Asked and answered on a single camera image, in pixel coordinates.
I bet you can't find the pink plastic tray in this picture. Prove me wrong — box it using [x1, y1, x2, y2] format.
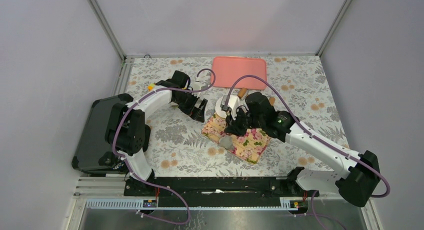
[210, 56, 267, 88]

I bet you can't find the floral cutting board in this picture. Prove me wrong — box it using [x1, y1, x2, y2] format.
[201, 113, 271, 164]

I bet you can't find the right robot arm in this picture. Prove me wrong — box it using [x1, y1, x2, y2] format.
[215, 92, 382, 207]

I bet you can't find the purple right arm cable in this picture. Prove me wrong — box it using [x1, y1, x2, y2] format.
[224, 74, 391, 230]

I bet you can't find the metal scraper red handle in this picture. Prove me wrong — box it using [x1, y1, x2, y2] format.
[218, 135, 235, 151]

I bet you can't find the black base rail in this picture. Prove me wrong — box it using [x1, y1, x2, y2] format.
[123, 177, 314, 210]

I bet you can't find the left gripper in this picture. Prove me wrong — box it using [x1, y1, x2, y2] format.
[173, 88, 207, 123]

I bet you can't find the orange green toy block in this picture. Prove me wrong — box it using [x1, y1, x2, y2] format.
[147, 83, 156, 92]

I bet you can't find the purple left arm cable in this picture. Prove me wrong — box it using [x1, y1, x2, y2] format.
[111, 68, 217, 226]

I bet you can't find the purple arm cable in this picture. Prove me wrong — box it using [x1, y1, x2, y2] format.
[224, 74, 391, 230]
[111, 68, 217, 226]

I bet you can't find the wooden double-ended roller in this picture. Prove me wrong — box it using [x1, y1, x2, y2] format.
[237, 88, 276, 106]

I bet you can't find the black case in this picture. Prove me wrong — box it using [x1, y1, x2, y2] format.
[71, 93, 151, 175]

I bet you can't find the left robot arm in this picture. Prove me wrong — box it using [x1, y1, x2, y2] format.
[105, 70, 208, 196]

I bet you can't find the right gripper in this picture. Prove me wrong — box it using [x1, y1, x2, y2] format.
[224, 105, 264, 137]

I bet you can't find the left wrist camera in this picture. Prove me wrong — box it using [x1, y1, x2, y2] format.
[190, 81, 204, 91]

